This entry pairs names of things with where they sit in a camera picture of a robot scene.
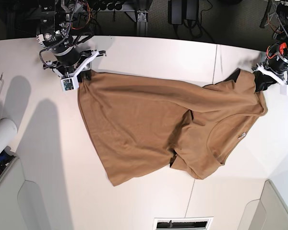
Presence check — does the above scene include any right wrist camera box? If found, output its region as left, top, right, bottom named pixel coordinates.
left=60, top=77, right=79, bottom=92

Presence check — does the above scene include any black power adapter left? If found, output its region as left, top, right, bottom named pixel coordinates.
left=168, top=0, right=184, bottom=25

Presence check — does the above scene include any grey chair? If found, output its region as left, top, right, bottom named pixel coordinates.
left=0, top=158, right=51, bottom=230
left=238, top=180, right=288, bottom=230

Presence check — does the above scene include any aluminium table leg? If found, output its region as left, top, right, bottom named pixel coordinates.
left=126, top=11, right=148, bottom=37

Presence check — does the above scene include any black power adapter right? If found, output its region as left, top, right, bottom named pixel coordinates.
left=185, top=0, right=199, bottom=21

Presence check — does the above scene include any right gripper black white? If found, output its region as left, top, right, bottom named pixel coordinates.
left=39, top=46, right=106, bottom=83

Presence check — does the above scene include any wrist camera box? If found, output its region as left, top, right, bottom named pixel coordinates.
left=60, top=77, right=79, bottom=92
left=280, top=84, right=288, bottom=96

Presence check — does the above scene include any black power adapter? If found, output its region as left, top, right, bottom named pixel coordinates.
left=168, top=0, right=184, bottom=25
left=185, top=0, right=199, bottom=21

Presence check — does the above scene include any brown t-shirt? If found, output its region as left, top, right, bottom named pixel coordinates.
left=78, top=70, right=267, bottom=186

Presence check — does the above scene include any white paper roll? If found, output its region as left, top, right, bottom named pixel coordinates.
left=0, top=118, right=18, bottom=154

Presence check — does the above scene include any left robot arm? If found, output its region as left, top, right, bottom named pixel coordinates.
left=253, top=0, right=288, bottom=96

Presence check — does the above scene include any grey left chair back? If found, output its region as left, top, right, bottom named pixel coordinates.
left=0, top=158, right=51, bottom=230

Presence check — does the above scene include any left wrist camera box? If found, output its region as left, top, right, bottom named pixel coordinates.
left=280, top=84, right=288, bottom=96

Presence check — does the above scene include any grey right chair back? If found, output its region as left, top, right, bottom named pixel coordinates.
left=238, top=180, right=288, bottom=230

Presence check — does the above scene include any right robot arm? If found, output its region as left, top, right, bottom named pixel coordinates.
left=36, top=0, right=106, bottom=89

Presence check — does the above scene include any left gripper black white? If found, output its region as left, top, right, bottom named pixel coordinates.
left=253, top=43, right=288, bottom=92

